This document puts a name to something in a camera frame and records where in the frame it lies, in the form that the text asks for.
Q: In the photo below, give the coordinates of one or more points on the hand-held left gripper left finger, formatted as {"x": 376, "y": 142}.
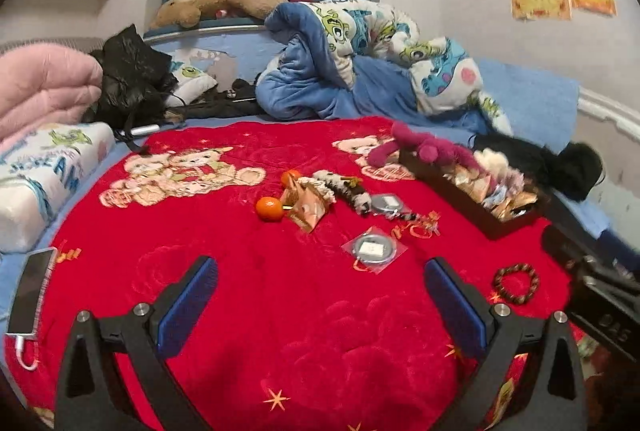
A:
{"x": 185, "y": 308}

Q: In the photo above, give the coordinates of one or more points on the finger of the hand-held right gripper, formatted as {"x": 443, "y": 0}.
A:
{"x": 567, "y": 243}

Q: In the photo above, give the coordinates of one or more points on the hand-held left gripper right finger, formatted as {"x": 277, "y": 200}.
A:
{"x": 457, "y": 308}

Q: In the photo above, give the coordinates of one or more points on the black cardboard box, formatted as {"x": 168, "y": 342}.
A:
{"x": 450, "y": 196}

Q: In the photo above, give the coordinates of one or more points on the magenta plush toy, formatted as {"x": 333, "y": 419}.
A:
{"x": 430, "y": 148}

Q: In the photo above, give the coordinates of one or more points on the black fuzzy cloth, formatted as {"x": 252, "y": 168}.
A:
{"x": 575, "y": 171}

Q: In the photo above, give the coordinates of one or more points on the black clothing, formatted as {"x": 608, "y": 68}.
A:
{"x": 520, "y": 156}

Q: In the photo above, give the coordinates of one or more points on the round mirror in plastic bag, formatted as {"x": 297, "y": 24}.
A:
{"x": 374, "y": 247}

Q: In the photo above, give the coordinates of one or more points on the beige plush toy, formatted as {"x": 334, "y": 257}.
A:
{"x": 490, "y": 162}

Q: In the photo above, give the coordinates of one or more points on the red printed blanket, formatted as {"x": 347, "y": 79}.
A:
{"x": 300, "y": 311}

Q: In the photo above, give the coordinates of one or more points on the small round grey mirror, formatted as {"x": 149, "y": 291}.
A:
{"x": 387, "y": 204}

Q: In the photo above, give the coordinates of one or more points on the orange mandarin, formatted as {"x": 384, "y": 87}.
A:
{"x": 270, "y": 209}
{"x": 290, "y": 179}

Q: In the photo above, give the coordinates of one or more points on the pink white scrunchie bundle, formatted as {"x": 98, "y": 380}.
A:
{"x": 357, "y": 196}

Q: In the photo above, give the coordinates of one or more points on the blue bed sheet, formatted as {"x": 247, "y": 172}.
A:
{"x": 530, "y": 96}

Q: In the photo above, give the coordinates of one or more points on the smartphone with clear case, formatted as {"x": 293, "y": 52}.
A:
{"x": 32, "y": 291}

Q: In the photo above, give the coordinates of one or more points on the silver tube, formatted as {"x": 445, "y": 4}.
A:
{"x": 146, "y": 130}

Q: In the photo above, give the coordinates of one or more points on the large white monster-print pillow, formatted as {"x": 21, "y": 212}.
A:
{"x": 45, "y": 181}

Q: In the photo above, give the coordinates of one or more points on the dark beaded garment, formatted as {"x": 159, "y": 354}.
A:
{"x": 225, "y": 103}

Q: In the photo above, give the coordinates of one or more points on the black plastic bag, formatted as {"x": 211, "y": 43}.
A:
{"x": 130, "y": 71}

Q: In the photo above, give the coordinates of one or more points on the pink fleece blanket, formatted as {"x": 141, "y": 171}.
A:
{"x": 45, "y": 86}

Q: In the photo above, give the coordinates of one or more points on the blue monster-print quilt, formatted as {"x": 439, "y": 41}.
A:
{"x": 350, "y": 61}

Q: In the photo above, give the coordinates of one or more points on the brown teddy bear plush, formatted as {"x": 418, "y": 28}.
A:
{"x": 220, "y": 6}

